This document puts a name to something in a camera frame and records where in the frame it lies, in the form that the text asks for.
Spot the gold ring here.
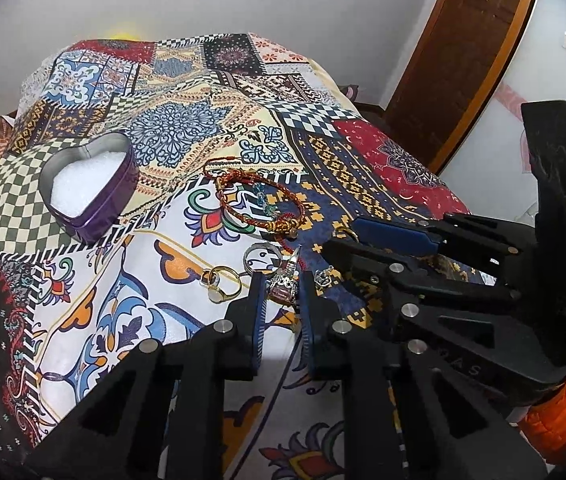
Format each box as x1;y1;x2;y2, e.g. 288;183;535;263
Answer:
199;264;245;305

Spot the silver pendant charm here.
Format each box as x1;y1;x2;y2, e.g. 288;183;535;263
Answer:
268;247;300;307

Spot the silver ring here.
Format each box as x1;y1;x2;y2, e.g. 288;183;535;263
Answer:
241;242;284;276

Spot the purple heart-shaped tin box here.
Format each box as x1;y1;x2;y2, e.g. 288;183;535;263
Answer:
38;131;140;245

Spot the white sliding wardrobe door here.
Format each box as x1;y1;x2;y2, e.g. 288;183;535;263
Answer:
440;0;566;224

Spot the colourful patchwork bedspread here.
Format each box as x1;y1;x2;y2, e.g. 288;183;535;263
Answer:
0;34;464;474

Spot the brown wooden door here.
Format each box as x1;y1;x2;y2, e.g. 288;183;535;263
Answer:
384;0;533;172

